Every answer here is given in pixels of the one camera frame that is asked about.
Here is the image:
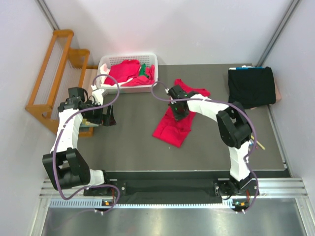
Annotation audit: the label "red t-shirt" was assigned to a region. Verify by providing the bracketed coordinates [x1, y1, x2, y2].
[152, 78, 211, 148]

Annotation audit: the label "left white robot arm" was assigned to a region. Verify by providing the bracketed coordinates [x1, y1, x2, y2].
[42, 87, 116, 195]

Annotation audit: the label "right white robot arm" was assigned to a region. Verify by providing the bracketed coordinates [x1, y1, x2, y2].
[165, 85, 252, 198]

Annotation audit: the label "folded black t-shirt stack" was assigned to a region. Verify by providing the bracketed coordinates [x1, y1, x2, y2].
[228, 67, 276, 109]

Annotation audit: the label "yellow picture book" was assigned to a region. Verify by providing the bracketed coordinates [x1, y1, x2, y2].
[80, 118, 99, 128]

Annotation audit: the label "brown cardboard sheet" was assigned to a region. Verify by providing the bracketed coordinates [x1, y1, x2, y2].
[82, 69, 97, 95]

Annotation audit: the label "white cloth in basket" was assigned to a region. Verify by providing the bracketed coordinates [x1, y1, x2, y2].
[100, 64, 125, 87]

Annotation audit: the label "orange wooden rack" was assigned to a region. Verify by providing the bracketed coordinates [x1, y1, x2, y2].
[25, 29, 97, 134]

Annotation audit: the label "red clothes in basket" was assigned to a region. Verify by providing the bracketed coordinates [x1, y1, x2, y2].
[117, 59, 155, 87]

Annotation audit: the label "green cloth in basket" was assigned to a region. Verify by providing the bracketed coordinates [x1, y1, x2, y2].
[138, 64, 146, 76]

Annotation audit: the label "white plastic laundry basket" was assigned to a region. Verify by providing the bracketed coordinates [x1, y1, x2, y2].
[92, 53, 158, 93]

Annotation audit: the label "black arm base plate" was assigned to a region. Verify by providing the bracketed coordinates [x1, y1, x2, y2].
[83, 171, 259, 204]

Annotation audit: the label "white slotted cable duct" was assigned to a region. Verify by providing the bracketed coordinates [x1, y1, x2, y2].
[49, 199, 235, 209]

